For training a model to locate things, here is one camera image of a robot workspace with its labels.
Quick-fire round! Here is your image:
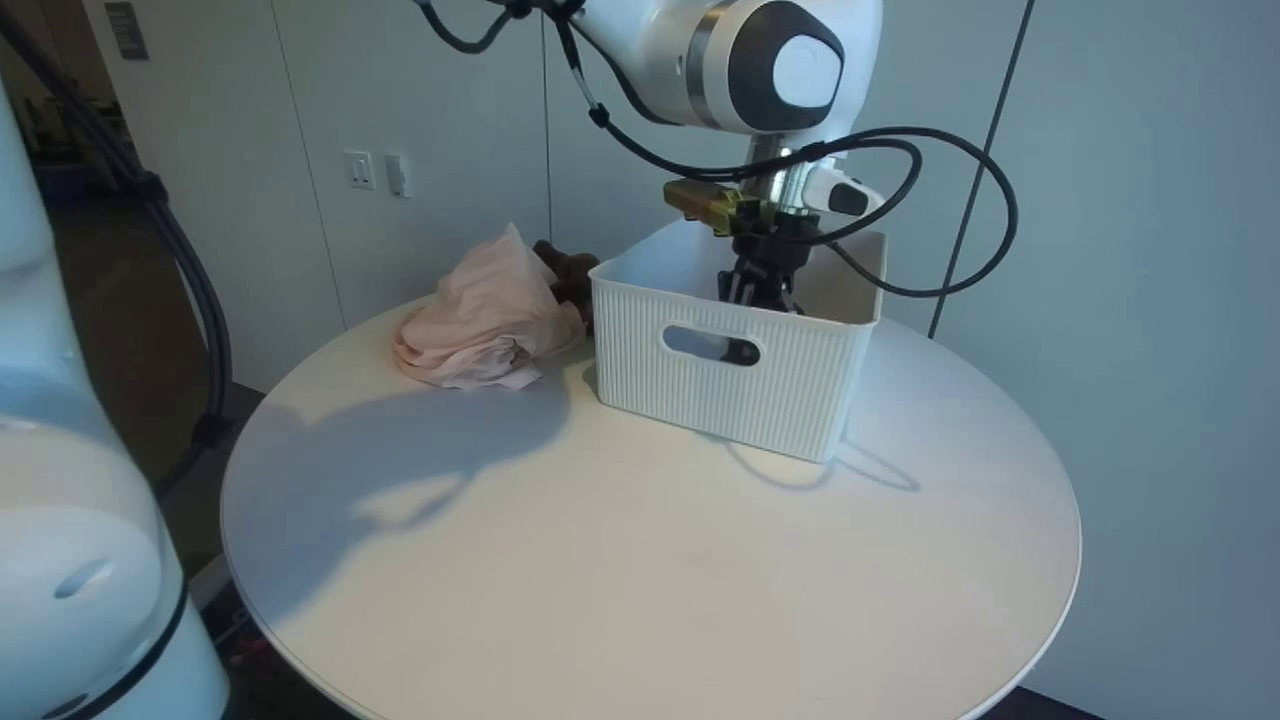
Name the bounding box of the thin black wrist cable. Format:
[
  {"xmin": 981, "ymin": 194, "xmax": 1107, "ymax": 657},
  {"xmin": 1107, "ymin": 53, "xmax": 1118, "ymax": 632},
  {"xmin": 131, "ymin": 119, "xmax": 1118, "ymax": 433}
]
[{"xmin": 411, "ymin": 0, "xmax": 1025, "ymax": 304}]

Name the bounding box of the white plastic basket with handles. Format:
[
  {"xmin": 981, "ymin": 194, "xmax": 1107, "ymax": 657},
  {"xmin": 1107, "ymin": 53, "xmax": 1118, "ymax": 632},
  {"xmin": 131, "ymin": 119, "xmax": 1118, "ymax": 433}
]
[{"xmin": 586, "ymin": 215, "xmax": 889, "ymax": 467}]

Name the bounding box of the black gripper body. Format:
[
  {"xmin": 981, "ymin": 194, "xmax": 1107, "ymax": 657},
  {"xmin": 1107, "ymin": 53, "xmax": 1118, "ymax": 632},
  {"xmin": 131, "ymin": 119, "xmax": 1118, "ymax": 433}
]
[{"xmin": 723, "ymin": 219, "xmax": 822, "ymax": 291}]

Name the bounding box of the white wall outlet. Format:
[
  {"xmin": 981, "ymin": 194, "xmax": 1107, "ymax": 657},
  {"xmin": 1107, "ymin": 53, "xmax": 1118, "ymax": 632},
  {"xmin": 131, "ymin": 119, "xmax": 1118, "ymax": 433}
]
[{"xmin": 344, "ymin": 145, "xmax": 380, "ymax": 196}]

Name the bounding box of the peach shirt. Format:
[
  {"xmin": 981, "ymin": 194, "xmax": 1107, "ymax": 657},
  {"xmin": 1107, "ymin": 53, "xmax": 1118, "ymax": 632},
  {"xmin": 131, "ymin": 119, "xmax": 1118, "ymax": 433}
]
[{"xmin": 388, "ymin": 219, "xmax": 593, "ymax": 395}]

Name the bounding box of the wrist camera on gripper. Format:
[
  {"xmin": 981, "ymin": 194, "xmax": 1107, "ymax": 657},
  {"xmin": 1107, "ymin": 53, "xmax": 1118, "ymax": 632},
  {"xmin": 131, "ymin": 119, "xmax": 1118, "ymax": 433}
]
[{"xmin": 661, "ymin": 177, "xmax": 753, "ymax": 240}]

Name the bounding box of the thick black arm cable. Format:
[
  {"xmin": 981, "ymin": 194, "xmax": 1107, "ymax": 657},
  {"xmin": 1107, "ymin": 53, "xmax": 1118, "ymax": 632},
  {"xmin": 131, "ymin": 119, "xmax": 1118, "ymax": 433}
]
[{"xmin": 0, "ymin": 13, "xmax": 242, "ymax": 461}]

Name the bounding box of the small grey wall sign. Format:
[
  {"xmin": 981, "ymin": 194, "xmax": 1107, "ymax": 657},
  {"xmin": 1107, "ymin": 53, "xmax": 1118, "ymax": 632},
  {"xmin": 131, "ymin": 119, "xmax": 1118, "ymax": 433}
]
[{"xmin": 105, "ymin": 0, "xmax": 153, "ymax": 63}]

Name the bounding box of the brown moose toy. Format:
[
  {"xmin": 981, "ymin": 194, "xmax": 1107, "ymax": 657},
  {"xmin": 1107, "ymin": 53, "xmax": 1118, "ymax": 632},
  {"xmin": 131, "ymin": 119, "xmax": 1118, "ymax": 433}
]
[{"xmin": 533, "ymin": 235, "xmax": 606, "ymax": 342}]

